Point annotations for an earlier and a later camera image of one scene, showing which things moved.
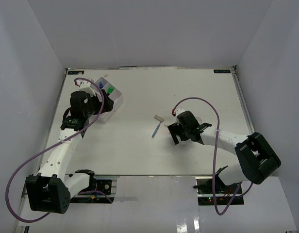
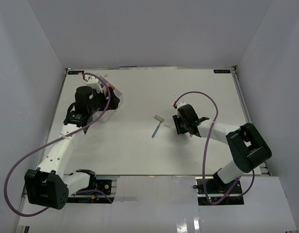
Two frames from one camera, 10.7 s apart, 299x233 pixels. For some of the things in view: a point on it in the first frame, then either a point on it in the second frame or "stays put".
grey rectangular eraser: x=159 y=118 stays put
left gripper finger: x=108 y=103 → x=114 y=100
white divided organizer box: x=117 y=97 stays put
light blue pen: x=155 y=130 stays put
